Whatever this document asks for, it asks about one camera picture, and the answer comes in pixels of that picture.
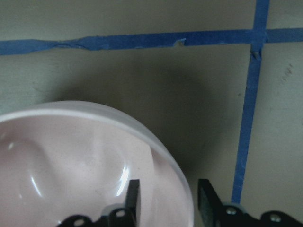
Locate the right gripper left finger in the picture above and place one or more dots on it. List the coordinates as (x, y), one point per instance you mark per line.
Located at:
(125, 216)

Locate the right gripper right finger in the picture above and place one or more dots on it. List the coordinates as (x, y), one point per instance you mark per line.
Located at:
(215, 213)

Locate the pink bowl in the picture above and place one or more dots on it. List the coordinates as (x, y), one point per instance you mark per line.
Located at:
(72, 157)

